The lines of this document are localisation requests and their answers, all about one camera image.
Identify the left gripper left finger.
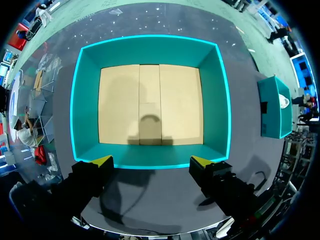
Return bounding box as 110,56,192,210
49,154,115,221

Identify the white and navy shoe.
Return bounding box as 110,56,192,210
278,94,291,109

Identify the person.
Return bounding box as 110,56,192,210
266,24,288,45
37,0,54,27
12,106,38,148

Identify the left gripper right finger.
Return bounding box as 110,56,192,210
188,155,258,218

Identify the teal box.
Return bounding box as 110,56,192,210
69,34,232,170
256,75,293,140

